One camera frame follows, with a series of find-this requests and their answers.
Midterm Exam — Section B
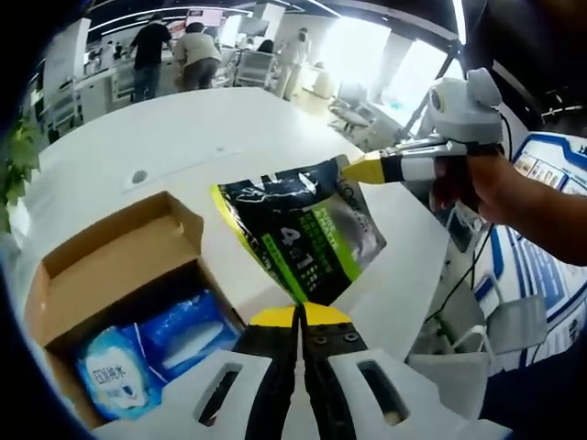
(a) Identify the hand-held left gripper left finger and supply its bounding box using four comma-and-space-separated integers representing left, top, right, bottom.
91, 305, 300, 440

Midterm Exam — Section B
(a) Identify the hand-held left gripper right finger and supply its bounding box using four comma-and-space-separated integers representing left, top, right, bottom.
300, 301, 510, 440

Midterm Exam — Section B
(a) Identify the blue soft tissue pack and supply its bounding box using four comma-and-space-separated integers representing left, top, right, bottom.
135, 288, 243, 382

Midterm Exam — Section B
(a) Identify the black green soft pouch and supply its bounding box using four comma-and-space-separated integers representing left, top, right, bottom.
210, 154, 389, 307

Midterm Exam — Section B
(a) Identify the brown cardboard shoe box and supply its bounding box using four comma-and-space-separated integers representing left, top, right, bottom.
25, 191, 249, 430

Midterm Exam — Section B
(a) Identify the person's right hand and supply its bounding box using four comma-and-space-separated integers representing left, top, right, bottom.
430, 144, 536, 228

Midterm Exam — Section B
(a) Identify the white office chair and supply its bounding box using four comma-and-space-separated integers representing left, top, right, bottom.
405, 324, 495, 413
235, 48, 277, 89

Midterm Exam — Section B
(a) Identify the person's dark blue clothing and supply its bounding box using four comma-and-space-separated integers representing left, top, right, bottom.
479, 357, 587, 440

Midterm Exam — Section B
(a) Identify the green plant in white pot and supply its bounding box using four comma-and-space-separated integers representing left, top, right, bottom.
0, 116, 43, 233

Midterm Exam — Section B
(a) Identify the black cable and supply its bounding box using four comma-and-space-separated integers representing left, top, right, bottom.
424, 107, 514, 322

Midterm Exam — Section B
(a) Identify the pink wall screen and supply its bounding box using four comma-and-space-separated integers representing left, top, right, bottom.
185, 7, 225, 27

